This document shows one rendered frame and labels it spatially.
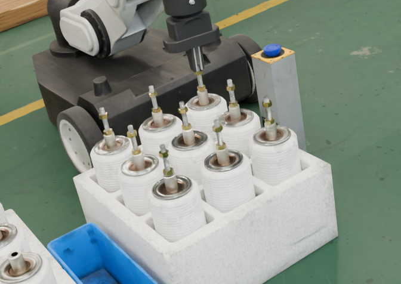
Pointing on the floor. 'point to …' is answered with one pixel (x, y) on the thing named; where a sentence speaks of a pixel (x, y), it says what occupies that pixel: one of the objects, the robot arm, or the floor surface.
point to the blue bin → (96, 258)
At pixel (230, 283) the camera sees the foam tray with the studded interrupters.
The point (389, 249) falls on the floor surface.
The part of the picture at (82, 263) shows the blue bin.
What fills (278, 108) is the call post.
